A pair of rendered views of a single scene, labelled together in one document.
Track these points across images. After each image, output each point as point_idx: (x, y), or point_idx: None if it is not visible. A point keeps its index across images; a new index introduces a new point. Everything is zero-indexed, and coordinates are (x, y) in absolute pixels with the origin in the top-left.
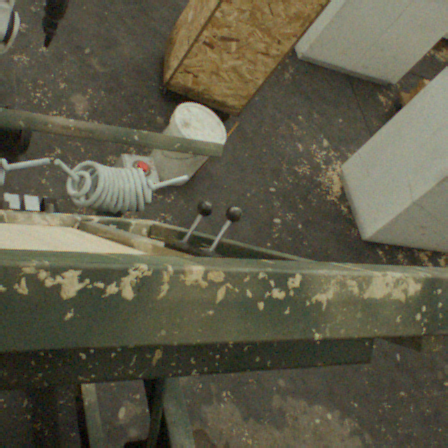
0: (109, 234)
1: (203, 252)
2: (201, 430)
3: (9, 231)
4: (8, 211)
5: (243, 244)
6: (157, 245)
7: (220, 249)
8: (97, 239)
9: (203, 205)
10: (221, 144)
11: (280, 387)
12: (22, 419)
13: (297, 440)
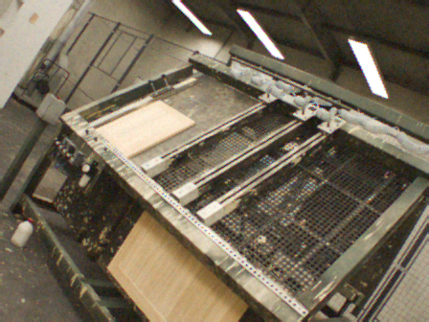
0: (119, 115)
1: (169, 88)
2: (35, 191)
3: (130, 133)
4: (98, 139)
5: (128, 88)
6: (149, 100)
7: (124, 95)
8: (127, 116)
9: (152, 80)
10: (233, 57)
11: (7, 162)
12: (56, 234)
13: (27, 170)
